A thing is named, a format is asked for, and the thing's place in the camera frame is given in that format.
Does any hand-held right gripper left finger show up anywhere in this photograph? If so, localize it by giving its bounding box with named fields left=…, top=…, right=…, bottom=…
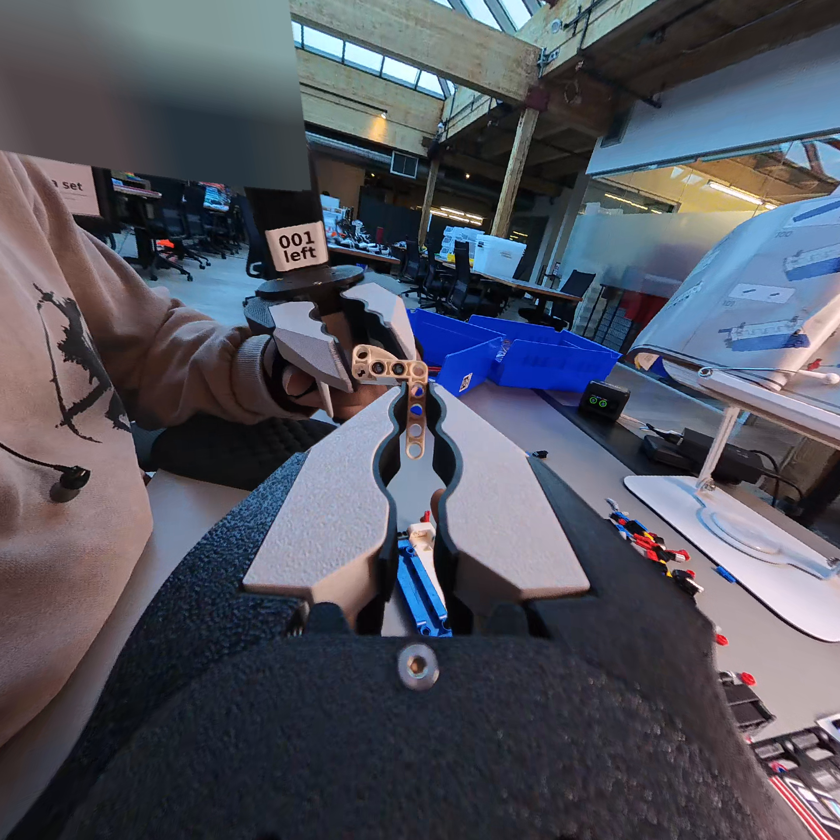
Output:
left=243, top=385, right=404, bottom=632

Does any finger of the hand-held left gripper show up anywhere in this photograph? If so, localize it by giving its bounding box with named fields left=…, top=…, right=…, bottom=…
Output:
left=269, top=301, right=357, bottom=419
left=340, top=281, right=419, bottom=363

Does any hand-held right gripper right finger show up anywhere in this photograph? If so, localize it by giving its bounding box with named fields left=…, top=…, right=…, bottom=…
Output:
left=430, top=386, right=592, bottom=632

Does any blue and white lego assembly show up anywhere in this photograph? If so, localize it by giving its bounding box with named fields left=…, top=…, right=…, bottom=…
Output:
left=395, top=512, right=454, bottom=637

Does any white L-shaped lego beam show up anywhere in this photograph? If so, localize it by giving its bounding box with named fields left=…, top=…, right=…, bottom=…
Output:
left=374, top=357, right=429, bottom=460

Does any person's left forearm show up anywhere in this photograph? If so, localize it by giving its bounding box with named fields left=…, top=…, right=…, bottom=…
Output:
left=112, top=282, right=273, bottom=427

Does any pile of mixed lego pieces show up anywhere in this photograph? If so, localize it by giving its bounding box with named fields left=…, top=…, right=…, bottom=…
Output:
left=604, top=497, right=704, bottom=598

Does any partly built lego car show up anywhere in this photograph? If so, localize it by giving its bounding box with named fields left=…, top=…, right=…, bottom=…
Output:
left=718, top=669, right=840, bottom=840

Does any lego instruction booklet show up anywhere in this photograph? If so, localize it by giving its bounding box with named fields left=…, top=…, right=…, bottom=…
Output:
left=626, top=190, right=840, bottom=414

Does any person's left hand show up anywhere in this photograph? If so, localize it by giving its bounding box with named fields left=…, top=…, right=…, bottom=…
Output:
left=261, top=336, right=396, bottom=421

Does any blue plastic bin with label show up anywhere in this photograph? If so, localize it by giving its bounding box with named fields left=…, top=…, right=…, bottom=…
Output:
left=407, top=308, right=506, bottom=398

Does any black office chair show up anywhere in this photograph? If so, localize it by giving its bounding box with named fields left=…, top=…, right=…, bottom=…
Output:
left=525, top=269, right=597, bottom=330
left=446, top=241, right=485, bottom=315

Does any group of black office chairs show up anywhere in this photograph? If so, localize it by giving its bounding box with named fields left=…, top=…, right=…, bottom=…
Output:
left=115, top=177, right=263, bottom=283

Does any black device with green lights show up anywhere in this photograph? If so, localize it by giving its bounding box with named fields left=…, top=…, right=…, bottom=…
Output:
left=577, top=381, right=631, bottom=421

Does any small black power adapter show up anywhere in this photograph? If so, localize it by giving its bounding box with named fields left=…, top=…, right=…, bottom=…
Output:
left=640, top=433, right=690, bottom=468

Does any large black power adapter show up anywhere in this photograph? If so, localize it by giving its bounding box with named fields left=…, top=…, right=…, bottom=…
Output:
left=676, top=428, right=765, bottom=484

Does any white book stand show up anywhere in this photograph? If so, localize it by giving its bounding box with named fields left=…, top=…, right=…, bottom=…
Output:
left=623, top=367, right=840, bottom=643

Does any white paper sign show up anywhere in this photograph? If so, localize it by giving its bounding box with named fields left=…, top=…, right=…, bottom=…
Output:
left=39, top=157, right=102, bottom=217

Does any person's beige hoodie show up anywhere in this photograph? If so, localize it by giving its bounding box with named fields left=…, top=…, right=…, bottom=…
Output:
left=0, top=151, right=185, bottom=749

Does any thin black cord with plug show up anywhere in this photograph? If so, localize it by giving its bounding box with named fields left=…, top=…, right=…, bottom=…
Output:
left=0, top=441, right=91, bottom=504

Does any black cable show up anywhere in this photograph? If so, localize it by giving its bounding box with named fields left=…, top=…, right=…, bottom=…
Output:
left=748, top=449, right=808, bottom=513

